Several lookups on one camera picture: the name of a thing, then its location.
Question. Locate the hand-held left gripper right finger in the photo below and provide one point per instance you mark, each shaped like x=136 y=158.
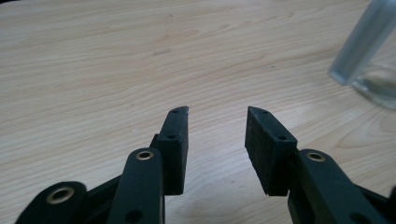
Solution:
x=267 y=155

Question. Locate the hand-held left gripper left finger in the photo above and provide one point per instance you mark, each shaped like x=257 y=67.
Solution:
x=174 y=155

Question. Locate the clear acrylic box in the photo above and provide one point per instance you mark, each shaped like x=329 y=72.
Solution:
x=367 y=49

